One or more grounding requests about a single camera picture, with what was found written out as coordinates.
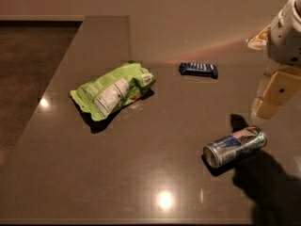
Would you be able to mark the green rice chip bag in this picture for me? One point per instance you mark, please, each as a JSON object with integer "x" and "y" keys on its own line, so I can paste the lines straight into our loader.
{"x": 113, "y": 91}

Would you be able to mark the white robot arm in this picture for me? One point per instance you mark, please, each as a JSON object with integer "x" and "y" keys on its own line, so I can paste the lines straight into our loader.
{"x": 281, "y": 39}

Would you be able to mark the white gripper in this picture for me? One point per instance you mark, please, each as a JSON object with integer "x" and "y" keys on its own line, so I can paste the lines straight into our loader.
{"x": 284, "y": 40}

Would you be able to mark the dark blue candy bar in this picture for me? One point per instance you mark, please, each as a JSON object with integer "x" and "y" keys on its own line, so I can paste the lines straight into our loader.
{"x": 198, "y": 69}

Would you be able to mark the silver blue redbull can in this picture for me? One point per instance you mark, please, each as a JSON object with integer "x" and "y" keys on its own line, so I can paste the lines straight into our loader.
{"x": 236, "y": 145}

